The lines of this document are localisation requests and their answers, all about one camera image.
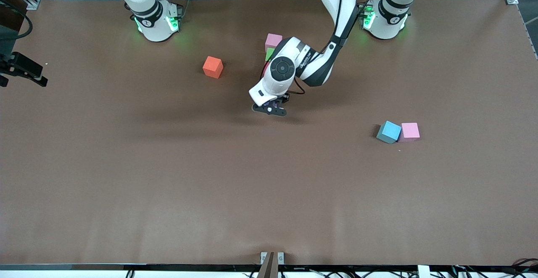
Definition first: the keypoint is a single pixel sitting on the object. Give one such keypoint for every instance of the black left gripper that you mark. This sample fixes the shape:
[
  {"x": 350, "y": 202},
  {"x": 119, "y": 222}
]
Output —
[{"x": 282, "y": 99}]

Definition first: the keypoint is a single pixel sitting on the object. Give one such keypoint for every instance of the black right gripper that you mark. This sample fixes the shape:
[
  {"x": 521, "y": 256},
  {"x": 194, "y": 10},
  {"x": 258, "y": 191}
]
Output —
[{"x": 20, "y": 64}]

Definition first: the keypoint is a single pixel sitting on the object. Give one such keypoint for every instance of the red foam cube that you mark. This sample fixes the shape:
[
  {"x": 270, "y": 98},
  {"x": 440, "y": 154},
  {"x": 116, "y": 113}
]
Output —
[{"x": 265, "y": 68}]

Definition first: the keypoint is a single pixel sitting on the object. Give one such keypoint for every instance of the green foam cube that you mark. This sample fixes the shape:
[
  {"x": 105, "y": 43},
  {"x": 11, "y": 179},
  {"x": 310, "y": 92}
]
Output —
[{"x": 269, "y": 54}]

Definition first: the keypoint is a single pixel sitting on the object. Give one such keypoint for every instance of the pink foam cube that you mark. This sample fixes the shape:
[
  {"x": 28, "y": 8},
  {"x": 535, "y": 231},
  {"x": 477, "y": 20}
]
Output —
[
  {"x": 273, "y": 40},
  {"x": 411, "y": 131}
]

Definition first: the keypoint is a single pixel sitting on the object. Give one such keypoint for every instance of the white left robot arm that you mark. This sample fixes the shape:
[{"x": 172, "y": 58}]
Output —
[{"x": 344, "y": 0}]

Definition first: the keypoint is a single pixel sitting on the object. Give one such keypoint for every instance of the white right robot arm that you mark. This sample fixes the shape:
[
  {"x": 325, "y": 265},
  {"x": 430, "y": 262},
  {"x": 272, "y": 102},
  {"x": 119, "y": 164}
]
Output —
[{"x": 151, "y": 13}]

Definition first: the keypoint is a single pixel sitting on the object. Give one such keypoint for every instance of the orange foam cube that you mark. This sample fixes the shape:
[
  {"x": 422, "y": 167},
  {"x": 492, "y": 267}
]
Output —
[{"x": 213, "y": 67}]

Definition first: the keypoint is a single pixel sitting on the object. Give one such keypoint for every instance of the large table cover sheet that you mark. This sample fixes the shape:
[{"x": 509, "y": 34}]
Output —
[{"x": 269, "y": 210}]

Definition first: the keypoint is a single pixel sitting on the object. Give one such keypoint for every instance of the blue foam cube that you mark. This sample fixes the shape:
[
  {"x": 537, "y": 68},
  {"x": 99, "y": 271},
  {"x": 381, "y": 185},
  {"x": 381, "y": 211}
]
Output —
[{"x": 388, "y": 132}]

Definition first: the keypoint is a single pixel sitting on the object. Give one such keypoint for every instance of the small white box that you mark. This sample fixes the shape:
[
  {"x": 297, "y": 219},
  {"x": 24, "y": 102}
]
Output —
[{"x": 423, "y": 271}]

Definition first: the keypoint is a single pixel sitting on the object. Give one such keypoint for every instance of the small metal bracket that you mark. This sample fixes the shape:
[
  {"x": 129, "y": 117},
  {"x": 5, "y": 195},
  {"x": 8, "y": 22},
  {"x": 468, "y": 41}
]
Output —
[{"x": 263, "y": 258}]

